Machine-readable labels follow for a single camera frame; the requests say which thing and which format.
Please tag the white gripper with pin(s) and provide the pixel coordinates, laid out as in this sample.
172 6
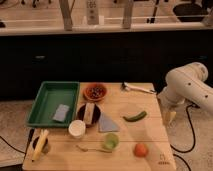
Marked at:
168 103

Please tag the green pepper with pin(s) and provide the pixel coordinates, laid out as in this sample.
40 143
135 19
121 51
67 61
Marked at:
135 118

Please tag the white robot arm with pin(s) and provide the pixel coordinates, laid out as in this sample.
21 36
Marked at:
185 83

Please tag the green plastic cup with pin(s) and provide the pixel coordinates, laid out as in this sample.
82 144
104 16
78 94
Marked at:
110 142

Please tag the white cup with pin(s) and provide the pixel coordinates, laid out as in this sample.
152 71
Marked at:
77 129

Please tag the small dark cup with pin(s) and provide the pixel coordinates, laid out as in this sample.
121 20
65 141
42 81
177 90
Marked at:
46 147

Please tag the orange fruit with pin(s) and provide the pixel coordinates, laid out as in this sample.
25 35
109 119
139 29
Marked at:
140 150

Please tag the wooden board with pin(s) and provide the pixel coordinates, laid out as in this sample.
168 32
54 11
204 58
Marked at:
65 156

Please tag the grey blue triangular cloth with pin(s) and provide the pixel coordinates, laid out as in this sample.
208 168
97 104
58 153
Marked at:
106 124

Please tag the orange bowl with beans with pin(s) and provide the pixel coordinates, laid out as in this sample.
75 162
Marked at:
95 92

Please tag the beige block in bowl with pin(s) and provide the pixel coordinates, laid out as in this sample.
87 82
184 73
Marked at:
88 114

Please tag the dark brown bowl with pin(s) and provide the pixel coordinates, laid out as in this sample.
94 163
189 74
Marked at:
96 114

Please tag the gold spoon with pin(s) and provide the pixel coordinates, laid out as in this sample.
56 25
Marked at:
92 149

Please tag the blue sponge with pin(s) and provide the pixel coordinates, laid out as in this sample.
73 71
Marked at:
60 113

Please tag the green plastic tray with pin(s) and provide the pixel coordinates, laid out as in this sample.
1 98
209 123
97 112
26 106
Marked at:
50 96

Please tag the yellow banana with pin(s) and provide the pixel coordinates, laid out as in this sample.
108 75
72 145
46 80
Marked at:
40 143

